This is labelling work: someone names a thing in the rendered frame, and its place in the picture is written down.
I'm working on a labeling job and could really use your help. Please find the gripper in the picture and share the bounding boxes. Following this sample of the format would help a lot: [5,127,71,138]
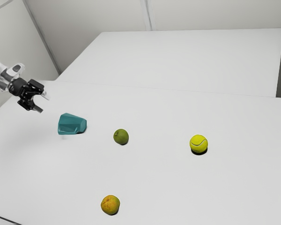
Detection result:
[8,77,51,114]

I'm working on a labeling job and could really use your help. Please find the teal faceted mug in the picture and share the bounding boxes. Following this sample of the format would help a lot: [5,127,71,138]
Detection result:
[57,112,88,135]

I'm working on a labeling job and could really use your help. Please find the green apple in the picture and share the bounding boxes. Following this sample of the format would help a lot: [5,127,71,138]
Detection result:
[113,128,129,145]

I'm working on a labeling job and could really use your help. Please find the orange yellow fruit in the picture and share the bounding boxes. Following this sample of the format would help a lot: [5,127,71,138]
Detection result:
[100,195,121,216]

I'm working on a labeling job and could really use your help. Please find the yellow tennis ball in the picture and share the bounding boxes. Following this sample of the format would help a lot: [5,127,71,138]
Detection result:
[189,134,208,153]

